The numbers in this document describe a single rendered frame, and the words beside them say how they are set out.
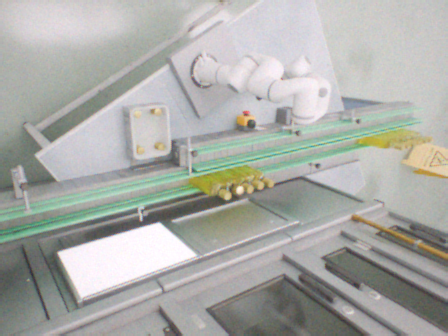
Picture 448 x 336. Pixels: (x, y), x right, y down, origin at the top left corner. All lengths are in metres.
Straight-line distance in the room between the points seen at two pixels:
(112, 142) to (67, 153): 0.19
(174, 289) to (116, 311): 0.19
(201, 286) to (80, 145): 0.78
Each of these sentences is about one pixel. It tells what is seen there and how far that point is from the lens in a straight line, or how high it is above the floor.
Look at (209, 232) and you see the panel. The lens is 1.56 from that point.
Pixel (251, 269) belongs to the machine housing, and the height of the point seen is 1.43.
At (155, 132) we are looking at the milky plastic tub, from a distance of 1.78.
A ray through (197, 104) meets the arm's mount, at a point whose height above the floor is 0.79.
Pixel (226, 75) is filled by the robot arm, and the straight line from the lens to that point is 1.60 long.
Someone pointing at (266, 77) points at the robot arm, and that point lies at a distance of 1.50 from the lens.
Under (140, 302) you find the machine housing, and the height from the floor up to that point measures 1.39.
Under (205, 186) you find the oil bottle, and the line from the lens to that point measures 1.66.
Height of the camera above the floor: 2.35
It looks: 52 degrees down
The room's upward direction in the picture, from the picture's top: 115 degrees clockwise
